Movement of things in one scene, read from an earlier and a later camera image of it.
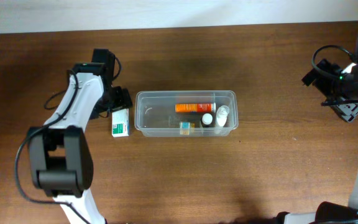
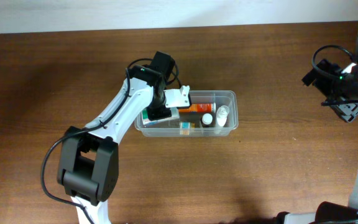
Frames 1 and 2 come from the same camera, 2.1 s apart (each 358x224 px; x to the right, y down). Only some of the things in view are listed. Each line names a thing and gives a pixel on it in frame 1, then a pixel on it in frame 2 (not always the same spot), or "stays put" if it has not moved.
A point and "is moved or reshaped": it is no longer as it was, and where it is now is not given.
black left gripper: x=123 y=98 -> x=158 y=112
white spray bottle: x=222 y=113 stays put
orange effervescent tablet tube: x=196 y=107 stays put
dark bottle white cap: x=208 y=119 stays put
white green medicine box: x=120 y=122 is moved or reshaped
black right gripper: x=346 y=110 stays put
